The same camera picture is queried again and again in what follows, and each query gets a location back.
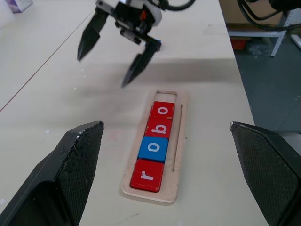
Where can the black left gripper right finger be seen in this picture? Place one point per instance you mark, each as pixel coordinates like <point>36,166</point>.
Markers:
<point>272,171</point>

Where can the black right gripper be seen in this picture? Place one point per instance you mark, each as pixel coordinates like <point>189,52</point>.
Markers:
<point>129,21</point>

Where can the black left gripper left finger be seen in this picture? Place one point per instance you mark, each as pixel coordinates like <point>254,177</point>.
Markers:
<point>58,179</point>

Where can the red letter tile b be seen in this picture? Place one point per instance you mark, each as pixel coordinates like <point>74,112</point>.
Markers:
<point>161,128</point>

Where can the red letter tile r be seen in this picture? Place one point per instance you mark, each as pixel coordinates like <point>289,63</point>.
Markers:
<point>147,175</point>

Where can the wooden letter tray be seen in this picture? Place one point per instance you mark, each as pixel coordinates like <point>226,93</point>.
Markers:
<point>182,141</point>

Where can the blue letter tile o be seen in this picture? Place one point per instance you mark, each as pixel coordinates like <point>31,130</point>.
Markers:
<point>154,148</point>

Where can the purple tissue box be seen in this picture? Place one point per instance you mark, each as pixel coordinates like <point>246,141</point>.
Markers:
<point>20,5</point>

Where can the red plastic crate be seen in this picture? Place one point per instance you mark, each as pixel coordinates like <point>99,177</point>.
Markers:
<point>238,44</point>

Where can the brown cardboard box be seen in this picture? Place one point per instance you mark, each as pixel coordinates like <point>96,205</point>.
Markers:
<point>232,11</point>

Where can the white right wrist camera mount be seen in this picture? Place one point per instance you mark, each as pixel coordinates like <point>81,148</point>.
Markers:
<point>154,16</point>

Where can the white metal shelf frame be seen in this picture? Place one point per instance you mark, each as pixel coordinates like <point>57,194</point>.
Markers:
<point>277,35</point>

